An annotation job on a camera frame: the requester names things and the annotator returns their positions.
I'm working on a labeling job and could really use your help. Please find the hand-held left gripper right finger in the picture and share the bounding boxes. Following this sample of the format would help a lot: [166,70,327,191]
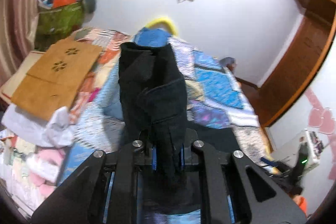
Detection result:
[179,140,307,224]

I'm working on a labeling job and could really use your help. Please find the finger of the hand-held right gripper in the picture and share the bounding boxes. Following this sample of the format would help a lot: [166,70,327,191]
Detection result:
[260,156,283,175]

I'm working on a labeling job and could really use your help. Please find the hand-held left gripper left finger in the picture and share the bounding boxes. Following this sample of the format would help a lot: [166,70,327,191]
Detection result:
[30,140,158,224]

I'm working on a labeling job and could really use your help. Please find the black pants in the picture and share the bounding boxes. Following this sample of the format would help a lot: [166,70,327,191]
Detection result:
[118,42,202,214]

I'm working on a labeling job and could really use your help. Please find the orange cloth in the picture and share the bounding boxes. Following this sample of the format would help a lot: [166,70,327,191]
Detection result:
[293,195,308,216]

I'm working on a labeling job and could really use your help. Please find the white device with green light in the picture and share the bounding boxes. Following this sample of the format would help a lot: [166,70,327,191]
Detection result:
[299,129,326,169]

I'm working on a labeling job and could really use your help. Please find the white cabinet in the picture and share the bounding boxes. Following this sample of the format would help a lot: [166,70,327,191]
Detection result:
[268,64,336,214]

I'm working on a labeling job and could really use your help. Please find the pink heart stickers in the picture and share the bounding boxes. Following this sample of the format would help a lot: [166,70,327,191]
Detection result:
[304,88,336,136]

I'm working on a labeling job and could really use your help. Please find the patchwork blanket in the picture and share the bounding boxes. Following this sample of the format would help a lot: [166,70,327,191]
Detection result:
[59,28,273,224]

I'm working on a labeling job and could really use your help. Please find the wooden door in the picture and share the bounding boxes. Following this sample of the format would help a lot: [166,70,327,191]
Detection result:
[259,15,336,128]

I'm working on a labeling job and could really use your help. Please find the grey backpack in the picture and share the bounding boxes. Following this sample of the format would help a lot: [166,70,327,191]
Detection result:
[219,56,238,75]

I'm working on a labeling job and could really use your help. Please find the pink clothes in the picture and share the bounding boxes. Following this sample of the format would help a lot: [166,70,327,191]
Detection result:
[25,148,67,194]

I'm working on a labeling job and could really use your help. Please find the orange patterned bedsheet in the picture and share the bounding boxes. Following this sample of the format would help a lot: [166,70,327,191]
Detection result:
[70,28,132,114]

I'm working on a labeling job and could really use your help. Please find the white crumpled cloth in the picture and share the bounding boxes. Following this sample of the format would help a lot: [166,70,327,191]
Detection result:
[1,106,76,148]

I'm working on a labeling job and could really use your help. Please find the blue folded cloth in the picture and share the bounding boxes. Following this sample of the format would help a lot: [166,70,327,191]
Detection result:
[136,28,171,47]

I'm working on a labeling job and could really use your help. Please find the wooden lap desk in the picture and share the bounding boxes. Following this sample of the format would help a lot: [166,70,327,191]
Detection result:
[10,36,104,122]

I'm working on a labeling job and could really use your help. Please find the yellow foam noodle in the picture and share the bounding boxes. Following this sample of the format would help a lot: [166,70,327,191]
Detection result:
[146,17,179,36]

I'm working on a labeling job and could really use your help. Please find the green storage bag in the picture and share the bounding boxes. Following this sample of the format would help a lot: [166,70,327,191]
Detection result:
[35,2,86,50]

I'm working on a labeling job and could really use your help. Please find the orange box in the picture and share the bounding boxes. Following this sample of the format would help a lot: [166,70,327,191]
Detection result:
[52,0,79,8]

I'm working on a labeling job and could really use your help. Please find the striped curtain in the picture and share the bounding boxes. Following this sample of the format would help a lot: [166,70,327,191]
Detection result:
[0,0,59,88]

